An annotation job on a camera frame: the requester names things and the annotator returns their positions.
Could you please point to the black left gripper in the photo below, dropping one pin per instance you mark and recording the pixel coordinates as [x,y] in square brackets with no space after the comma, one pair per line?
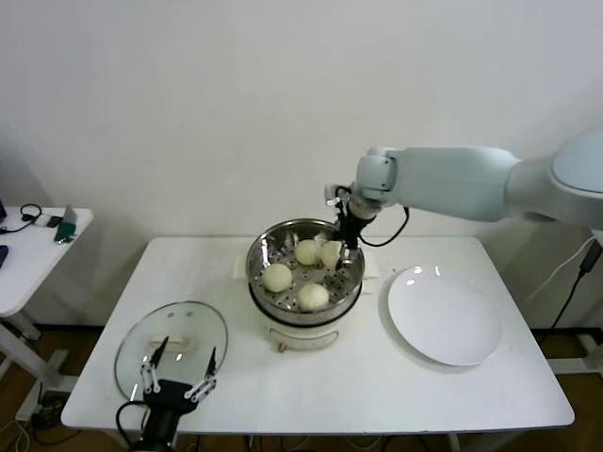
[167,400]

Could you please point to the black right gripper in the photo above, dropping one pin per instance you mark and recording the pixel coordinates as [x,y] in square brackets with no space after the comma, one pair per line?
[351,230]

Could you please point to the white steamed baozi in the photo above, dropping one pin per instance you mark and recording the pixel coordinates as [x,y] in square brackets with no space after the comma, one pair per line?
[312,297]
[306,252]
[276,277]
[331,254]

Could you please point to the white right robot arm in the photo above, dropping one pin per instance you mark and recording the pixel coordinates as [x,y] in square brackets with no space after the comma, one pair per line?
[447,179]

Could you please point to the stainless steel steamer basket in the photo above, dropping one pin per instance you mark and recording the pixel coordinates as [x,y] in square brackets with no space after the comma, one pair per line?
[256,263]

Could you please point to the white round plate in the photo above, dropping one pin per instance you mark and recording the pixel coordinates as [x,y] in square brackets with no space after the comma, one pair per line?
[414,301]

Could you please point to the cream electric cooker base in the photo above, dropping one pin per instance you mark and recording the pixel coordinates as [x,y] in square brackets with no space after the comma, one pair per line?
[301,336]

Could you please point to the floor power strip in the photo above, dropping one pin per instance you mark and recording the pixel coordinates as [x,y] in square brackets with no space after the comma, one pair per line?
[47,409]

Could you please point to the green small object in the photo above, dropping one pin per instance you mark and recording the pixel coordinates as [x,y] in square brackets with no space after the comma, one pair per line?
[66,233]

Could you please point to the white side table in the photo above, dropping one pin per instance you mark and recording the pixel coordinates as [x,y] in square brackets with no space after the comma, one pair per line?
[28,278]

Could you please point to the grey upright stand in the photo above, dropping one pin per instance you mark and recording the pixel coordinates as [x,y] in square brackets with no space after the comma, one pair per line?
[70,214]

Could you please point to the small black phone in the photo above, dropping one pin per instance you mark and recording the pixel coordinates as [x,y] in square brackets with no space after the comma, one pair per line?
[55,222]

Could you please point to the small white case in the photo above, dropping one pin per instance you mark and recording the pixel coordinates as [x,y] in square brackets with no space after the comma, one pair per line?
[43,221]

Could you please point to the dark blue object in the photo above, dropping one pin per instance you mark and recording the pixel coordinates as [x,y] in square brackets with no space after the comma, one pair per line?
[2,256]

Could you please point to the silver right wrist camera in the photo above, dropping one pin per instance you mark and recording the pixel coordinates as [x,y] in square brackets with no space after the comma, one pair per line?
[332,193]

